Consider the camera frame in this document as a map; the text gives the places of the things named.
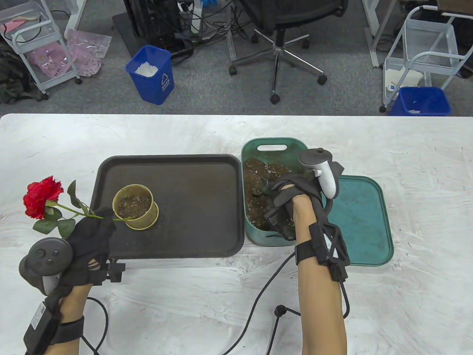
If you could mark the person's right hand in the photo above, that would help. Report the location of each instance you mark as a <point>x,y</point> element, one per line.
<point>295,185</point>

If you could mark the person's left hand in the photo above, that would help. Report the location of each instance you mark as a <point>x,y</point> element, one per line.
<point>88,251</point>

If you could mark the green plastic trowel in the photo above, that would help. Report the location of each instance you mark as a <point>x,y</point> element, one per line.
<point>261,186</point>

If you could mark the brown potting mix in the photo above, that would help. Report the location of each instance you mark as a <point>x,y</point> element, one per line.
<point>255,210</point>

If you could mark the gold flower pot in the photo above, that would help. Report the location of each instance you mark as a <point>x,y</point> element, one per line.
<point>147,220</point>

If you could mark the red artificial rose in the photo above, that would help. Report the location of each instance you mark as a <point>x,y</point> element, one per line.
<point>40,194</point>

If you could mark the green bin lid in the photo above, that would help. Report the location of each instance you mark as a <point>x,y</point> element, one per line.
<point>366,222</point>

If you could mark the person's left forearm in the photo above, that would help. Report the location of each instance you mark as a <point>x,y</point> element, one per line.
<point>74,307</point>

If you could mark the person's right forearm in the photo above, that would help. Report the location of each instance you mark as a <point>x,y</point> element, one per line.
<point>321,318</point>

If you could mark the grey handheld controller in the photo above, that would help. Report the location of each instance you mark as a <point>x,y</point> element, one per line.
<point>44,257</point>
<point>327,177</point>

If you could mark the green plastic bin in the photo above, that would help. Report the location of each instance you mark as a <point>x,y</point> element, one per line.
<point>251,236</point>

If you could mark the black box with white label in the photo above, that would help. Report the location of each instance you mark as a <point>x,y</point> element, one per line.
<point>37,325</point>

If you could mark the dark brown tray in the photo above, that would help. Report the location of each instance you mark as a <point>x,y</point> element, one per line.
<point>192,207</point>

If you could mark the blue trash bin white symbol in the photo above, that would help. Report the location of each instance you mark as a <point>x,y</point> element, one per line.
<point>155,88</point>

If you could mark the white desk leg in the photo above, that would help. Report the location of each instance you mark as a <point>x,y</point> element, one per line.
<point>373,33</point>
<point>75,14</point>

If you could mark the black office chair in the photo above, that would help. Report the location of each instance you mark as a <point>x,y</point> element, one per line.
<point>281,14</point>

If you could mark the black backpack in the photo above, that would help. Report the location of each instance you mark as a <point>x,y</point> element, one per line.
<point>11,81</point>

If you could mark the pink plastic bag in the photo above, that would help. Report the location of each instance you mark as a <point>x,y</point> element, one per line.
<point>48,59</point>
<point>88,51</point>

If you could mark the black computer tower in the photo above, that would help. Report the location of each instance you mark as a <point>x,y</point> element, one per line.
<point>155,18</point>

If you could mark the black floor mat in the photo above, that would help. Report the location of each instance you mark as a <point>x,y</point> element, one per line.
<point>125,33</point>

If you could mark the pink paper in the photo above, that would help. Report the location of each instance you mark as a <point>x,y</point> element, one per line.
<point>13,25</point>

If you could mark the brown cardboard box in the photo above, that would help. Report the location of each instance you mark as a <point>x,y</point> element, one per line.
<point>456,5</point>

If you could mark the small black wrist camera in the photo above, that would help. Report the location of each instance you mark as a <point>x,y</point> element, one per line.
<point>117,271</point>
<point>281,225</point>

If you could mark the black lattice wrist mount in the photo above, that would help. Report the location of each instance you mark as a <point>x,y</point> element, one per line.
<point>334,247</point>

